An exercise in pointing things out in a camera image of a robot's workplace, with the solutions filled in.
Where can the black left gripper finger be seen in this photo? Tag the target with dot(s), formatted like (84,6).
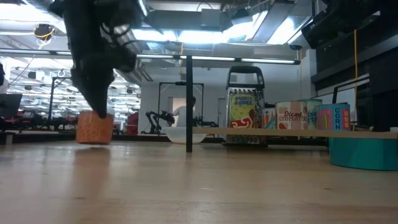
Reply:
(98,93)

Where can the orange cream sauce can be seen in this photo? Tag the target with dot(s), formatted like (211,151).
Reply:
(93,130)

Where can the yellow spaghetti sauce can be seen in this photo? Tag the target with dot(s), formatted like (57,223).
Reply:
(241,109)

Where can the pink diced tomatoes can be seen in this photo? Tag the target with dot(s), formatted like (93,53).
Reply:
(290,116)

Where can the white teal mixed vegetables can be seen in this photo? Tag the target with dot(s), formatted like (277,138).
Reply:
(312,115)

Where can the blue pink corn can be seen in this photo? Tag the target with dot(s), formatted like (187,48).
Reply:
(334,118)

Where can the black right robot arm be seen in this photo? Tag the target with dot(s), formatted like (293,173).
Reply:
(342,18)

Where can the black background robot arm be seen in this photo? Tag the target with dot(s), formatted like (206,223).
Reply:
(155,119)

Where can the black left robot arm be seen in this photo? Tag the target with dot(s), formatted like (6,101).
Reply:
(57,6)

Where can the red cabinet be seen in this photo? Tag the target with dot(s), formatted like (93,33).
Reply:
(133,124)

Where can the person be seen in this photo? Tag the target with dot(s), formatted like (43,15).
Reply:
(180,116)

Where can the clear plastic bowl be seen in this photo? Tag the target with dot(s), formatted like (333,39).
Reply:
(174,135)

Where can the black monitor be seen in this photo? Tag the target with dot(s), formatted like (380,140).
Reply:
(9,105)

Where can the short teal tuna can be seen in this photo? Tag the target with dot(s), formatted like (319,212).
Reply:
(363,154)

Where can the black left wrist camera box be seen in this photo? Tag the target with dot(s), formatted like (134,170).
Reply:
(124,62)

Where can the wooden shelf black metal frame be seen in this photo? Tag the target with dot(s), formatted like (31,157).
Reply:
(280,133)

